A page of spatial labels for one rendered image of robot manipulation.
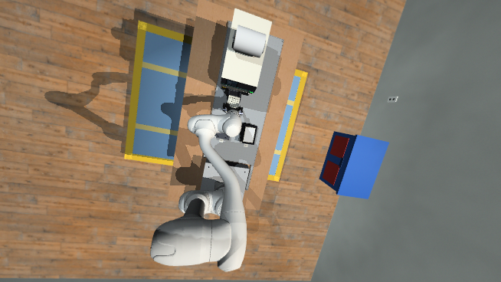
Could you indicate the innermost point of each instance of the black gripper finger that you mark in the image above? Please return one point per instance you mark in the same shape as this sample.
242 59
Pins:
240 108
225 105

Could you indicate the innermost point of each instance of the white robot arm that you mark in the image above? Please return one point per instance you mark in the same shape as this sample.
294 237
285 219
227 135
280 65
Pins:
191 239

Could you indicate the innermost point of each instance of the white cylinder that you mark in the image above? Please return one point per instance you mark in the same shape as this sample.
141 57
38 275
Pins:
249 41

